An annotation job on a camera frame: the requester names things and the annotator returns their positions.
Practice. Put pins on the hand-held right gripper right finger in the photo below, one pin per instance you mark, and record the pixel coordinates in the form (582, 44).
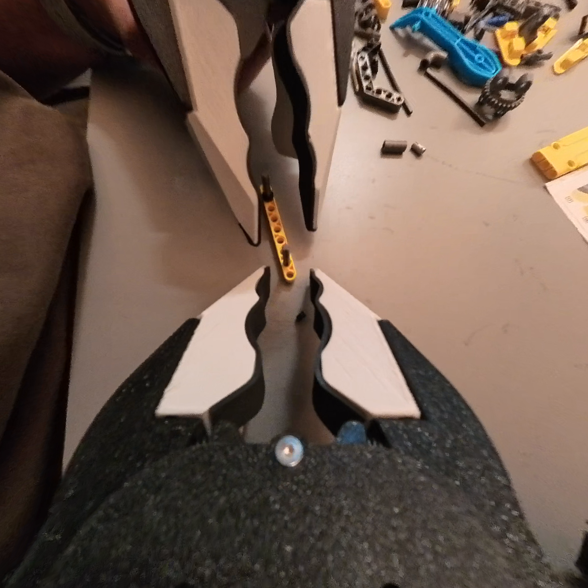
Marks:
(367, 367)

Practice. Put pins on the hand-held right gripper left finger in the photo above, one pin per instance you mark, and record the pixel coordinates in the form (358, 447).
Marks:
(211, 363)

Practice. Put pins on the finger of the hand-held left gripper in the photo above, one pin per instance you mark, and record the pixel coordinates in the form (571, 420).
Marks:
(321, 92)
(211, 92)

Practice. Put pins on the yellow thin beam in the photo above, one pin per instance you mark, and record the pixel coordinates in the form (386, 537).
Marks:
(278, 234)

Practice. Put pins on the person's left forearm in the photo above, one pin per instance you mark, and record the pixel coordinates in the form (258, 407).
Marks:
(36, 32)

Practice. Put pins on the grey elbow piece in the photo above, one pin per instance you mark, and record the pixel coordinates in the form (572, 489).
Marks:
(432, 59)

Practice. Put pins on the dark grey angled beam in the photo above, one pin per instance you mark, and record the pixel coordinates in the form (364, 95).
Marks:
(367, 82)

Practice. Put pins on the dark grey sleeve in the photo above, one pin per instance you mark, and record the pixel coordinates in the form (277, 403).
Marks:
(394, 147)

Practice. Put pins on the small light grey pin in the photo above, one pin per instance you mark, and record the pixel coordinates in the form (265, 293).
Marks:
(418, 148)

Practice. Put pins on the blue plastic separator tool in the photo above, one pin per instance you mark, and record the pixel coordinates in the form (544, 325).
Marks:
(459, 50)

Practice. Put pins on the thick black rod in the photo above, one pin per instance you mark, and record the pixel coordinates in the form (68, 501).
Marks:
(454, 96)

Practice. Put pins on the pile of small building pieces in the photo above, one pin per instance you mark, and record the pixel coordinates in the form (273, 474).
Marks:
(482, 13)

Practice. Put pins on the black bevel gear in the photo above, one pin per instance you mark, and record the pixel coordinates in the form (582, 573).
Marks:
(500, 99)

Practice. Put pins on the yellow fender piece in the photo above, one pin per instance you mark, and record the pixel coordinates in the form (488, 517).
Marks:
(514, 43)

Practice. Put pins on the small yellow curved piece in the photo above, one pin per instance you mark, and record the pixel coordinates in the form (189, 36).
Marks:
(572, 55)

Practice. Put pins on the yellow rectangular panel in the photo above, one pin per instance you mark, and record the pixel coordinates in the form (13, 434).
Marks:
(565, 154)

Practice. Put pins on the yellow sticker sheet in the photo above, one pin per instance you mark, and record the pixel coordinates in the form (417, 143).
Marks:
(574, 202)

